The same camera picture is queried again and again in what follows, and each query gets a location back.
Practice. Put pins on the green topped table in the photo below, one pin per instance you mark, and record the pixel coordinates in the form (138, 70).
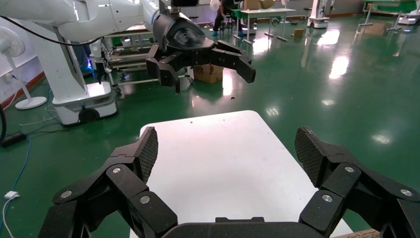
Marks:
(390, 5)

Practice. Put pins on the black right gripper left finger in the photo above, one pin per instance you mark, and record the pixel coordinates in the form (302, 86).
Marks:
(131, 184)

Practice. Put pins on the white standing fan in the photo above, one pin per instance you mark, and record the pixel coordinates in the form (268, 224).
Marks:
(11, 44)

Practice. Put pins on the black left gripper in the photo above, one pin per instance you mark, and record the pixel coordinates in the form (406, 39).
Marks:
(183, 33)

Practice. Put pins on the person in dark clothes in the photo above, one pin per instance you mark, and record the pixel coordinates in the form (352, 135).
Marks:
(224, 13)

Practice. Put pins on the small flat cardboard piece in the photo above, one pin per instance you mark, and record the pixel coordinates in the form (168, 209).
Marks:
(298, 32)

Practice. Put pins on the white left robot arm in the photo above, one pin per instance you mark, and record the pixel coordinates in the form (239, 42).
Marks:
(115, 16)

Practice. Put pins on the white robot torso and base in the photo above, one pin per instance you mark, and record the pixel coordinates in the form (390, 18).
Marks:
(65, 82)

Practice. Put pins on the black power strip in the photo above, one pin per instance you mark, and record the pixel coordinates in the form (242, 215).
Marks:
(13, 139)

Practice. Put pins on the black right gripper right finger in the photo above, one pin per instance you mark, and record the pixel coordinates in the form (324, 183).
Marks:
(341, 177)

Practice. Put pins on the white table with green cloth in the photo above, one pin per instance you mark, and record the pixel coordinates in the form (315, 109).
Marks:
(265, 13)

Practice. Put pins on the brown cardboard floor box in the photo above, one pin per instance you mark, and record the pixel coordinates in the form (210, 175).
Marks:
(207, 74)

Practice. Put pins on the metal wheeled cart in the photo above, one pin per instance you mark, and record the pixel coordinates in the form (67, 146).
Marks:
(131, 60)

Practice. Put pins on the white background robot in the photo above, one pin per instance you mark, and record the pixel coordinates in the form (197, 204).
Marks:
(318, 16)

